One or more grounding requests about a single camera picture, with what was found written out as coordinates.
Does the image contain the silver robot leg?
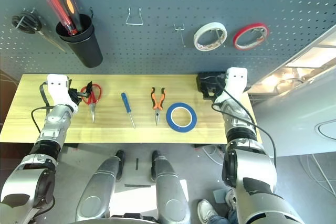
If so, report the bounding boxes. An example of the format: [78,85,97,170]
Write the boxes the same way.
[152,155,191,224]
[75,155,124,222]

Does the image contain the aluminium profile frame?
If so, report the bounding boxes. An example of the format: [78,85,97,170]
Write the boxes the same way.
[246,26,336,93]

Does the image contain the white side table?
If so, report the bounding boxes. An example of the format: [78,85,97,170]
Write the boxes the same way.
[249,87,336,158]

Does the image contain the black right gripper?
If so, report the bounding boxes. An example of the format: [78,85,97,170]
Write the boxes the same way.
[202,87,224,101]

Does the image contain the black plastic tool case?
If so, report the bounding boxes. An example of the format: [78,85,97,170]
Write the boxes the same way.
[196,71,227,90]

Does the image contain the blue jeans leg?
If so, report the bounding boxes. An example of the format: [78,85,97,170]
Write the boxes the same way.
[207,209,239,224]

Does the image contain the orange and black pliers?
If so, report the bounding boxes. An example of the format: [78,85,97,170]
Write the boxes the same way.
[150,87,166,126]

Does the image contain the black robot foot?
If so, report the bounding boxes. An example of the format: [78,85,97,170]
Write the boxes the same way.
[115,150,126,182]
[151,150,161,182]

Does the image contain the black right robot foot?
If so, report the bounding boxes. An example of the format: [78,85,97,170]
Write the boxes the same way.
[151,150,161,182]

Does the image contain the red-handled scissors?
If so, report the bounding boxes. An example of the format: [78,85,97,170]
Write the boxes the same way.
[80,82,102,124]

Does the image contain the orange and black screwdriver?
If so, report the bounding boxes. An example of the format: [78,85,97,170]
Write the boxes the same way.
[60,0,84,32]

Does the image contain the blue-handled screwdriver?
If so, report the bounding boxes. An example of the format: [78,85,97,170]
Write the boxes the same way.
[121,92,136,129]

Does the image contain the wire pliers holder hook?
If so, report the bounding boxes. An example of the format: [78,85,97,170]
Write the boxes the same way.
[125,7,144,26]

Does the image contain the black left robot foot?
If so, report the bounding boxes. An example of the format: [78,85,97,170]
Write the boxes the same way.
[115,150,126,182]

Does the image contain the black-handled scissors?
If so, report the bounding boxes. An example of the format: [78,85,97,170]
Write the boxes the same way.
[11,8,66,53]

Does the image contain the grey foot pedal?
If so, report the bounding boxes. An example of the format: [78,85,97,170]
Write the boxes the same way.
[213,189,228,204]

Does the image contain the blue tape roll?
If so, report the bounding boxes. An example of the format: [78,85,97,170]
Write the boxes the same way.
[165,102,197,132]

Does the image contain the white floor cables bundle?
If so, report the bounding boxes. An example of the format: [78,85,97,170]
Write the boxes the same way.
[202,145,224,164]
[301,153,336,196]

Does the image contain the white sneaker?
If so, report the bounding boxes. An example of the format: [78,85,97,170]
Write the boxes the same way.
[225,189,237,210]
[197,199,218,224]

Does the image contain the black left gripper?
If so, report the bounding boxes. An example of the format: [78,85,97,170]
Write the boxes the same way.
[68,80,93,104]

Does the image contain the red transparent-handled screwdriver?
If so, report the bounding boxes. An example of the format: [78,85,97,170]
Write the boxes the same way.
[46,0,78,36]

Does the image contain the silver left robot leg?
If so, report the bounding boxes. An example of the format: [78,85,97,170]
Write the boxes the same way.
[75,155,124,222]

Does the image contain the silver right robot leg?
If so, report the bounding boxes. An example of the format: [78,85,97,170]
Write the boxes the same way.
[152,155,191,224]

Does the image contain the black robot waist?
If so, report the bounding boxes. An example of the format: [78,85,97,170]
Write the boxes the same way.
[110,212,158,224]

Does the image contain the black plastic cup holder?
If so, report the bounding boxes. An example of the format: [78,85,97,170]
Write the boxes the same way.
[55,13,103,68]

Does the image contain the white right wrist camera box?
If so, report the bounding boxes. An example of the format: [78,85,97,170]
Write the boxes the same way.
[214,67,248,104]

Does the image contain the white tape roll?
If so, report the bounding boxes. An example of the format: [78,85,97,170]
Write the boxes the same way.
[193,22,228,52]

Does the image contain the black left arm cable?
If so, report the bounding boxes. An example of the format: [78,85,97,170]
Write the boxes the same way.
[30,81,53,133]

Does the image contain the red tape roll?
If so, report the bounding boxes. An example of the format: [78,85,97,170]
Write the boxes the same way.
[233,23,269,51]

